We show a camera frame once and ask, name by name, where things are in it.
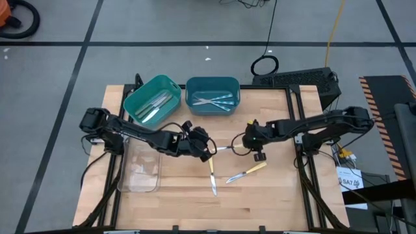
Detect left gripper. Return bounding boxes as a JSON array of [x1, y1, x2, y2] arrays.
[[177, 125, 218, 163]]

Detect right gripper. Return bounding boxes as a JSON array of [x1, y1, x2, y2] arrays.
[[242, 120, 274, 155]]

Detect blue-patterned handle cutlery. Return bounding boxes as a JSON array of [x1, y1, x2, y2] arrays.
[[194, 96, 232, 112], [207, 99, 235, 106], [192, 93, 234, 107]]

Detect dark teal plastic bin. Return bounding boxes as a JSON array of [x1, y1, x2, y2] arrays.
[[185, 76, 241, 117]]

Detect clear plastic bin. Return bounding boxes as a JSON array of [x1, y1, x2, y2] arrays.
[[117, 136, 163, 194]]

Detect black perforated computer case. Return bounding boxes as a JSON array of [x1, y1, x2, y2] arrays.
[[252, 67, 342, 111]]

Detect light green plastic bin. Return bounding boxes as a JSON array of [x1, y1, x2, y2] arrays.
[[122, 74, 182, 130]]

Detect yellow power plugs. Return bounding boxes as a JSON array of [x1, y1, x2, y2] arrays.
[[337, 145, 358, 163]]

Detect white SA7 label sheet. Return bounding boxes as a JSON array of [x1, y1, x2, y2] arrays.
[[336, 166, 369, 211]]

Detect black mat orange stripes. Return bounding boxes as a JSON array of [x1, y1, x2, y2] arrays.
[[359, 75, 416, 182]]

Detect black beam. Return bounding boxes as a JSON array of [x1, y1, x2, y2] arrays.
[[341, 178, 416, 206]]

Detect grey cabinet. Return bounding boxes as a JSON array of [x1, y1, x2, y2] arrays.
[[394, 102, 416, 234]]

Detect orange shop vacuum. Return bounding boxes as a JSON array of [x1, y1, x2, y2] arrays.
[[0, 0, 13, 29]]

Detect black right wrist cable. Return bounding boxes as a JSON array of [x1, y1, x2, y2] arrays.
[[231, 131, 257, 157]]

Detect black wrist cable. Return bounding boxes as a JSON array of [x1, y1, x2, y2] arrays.
[[155, 121, 186, 135], [231, 131, 257, 157]]

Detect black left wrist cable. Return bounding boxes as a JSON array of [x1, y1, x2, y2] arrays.
[[155, 121, 186, 135]]

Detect black table frame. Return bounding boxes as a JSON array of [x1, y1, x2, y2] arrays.
[[74, 73, 350, 234]]

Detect black cable with coil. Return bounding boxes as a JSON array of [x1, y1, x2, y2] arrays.
[[250, 0, 280, 77]]

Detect yellow cable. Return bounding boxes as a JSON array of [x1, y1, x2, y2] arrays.
[[324, 0, 346, 68]]

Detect black floor cables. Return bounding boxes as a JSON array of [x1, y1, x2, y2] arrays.
[[219, 0, 270, 9]]

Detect black vacuum hose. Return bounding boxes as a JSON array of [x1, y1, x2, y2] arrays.
[[0, 0, 41, 40]]

